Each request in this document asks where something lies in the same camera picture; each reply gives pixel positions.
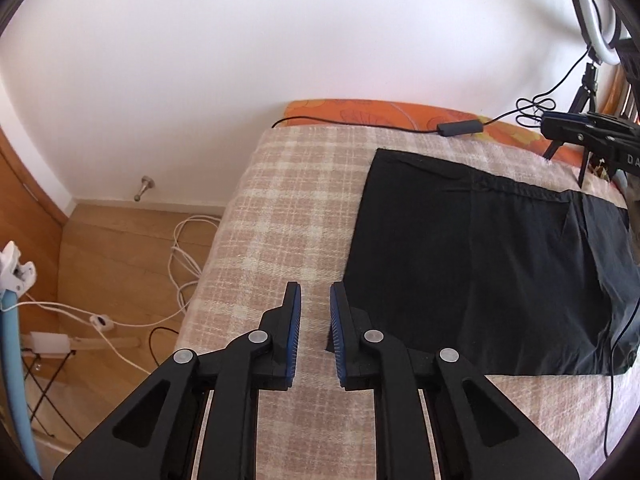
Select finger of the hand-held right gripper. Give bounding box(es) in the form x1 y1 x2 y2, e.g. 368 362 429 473
541 112 640 148

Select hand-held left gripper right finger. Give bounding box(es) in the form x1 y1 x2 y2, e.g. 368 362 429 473
328 281 582 480

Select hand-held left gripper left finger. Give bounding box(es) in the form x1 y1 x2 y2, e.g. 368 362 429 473
52 282 303 480

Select black pants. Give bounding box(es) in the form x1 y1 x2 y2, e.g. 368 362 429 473
325 147 632 377

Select black tripod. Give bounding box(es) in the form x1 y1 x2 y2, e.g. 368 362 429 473
547 0 608 191

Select beige plaid blanket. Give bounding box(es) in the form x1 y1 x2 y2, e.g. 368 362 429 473
172 124 640 480

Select metal door stop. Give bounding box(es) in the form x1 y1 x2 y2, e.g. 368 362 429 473
133 175 157 201

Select white plastic box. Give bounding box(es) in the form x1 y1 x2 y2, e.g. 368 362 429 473
29 331 72 357

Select light blue pole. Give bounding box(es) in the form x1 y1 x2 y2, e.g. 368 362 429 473
0 287 42 478

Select white clamp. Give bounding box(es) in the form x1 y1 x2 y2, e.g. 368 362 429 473
0 241 39 297

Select black inline cable box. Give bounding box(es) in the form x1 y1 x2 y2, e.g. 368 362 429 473
436 120 484 136

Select white ring light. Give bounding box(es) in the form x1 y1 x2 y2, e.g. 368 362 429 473
570 0 622 67

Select coiled white cable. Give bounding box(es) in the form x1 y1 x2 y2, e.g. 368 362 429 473
167 214 224 328

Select black floor cable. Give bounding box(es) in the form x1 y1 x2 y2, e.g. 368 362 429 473
148 326 182 362

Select white cable with switch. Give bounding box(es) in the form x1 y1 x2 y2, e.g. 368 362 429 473
15 280 201 377

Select thin black cable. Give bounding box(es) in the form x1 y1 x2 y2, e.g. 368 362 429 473
601 292 640 462

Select black wire stand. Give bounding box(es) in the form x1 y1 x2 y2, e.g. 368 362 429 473
21 349 82 438

